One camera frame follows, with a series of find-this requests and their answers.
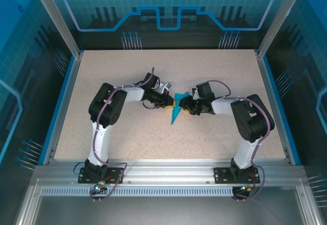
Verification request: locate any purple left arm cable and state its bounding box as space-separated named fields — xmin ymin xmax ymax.
xmin=89 ymin=67 xmax=155 ymax=203

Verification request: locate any small LED circuit board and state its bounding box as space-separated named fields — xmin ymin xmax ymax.
xmin=92 ymin=181 xmax=107 ymax=194
xmin=239 ymin=184 xmax=256 ymax=193

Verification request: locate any slotted grey cable duct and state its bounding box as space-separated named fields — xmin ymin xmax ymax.
xmin=39 ymin=187 xmax=235 ymax=196

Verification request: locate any blue table edge strip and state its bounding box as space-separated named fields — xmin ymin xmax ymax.
xmin=37 ymin=55 xmax=77 ymax=166
xmin=263 ymin=55 xmax=302 ymax=166

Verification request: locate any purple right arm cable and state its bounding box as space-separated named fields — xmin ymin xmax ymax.
xmin=208 ymin=80 xmax=271 ymax=202

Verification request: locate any thin black camera cable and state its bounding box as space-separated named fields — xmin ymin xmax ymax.
xmin=142 ymin=99 xmax=157 ymax=110

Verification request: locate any blue printed enclosure panel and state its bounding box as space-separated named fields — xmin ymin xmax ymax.
xmin=44 ymin=0 xmax=289 ymax=51
xmin=0 ymin=0 xmax=77 ymax=225
xmin=265 ymin=0 xmax=327 ymax=225

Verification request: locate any aluminium frame beam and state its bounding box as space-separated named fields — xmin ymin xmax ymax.
xmin=33 ymin=158 xmax=307 ymax=188

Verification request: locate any teal cloth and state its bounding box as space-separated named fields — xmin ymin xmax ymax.
xmin=170 ymin=92 xmax=191 ymax=126

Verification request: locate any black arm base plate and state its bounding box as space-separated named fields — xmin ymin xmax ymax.
xmin=78 ymin=167 xmax=125 ymax=185
xmin=214 ymin=167 xmax=261 ymax=185

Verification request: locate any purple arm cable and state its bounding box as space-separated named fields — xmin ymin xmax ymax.
xmin=208 ymin=80 xmax=271 ymax=202
xmin=89 ymin=67 xmax=155 ymax=203

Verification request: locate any thin black base cable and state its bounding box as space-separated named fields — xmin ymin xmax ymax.
xmin=73 ymin=160 xmax=89 ymax=177

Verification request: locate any aluminium corner post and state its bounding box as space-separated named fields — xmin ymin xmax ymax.
xmin=27 ymin=0 xmax=84 ymax=60
xmin=255 ymin=0 xmax=309 ymax=60

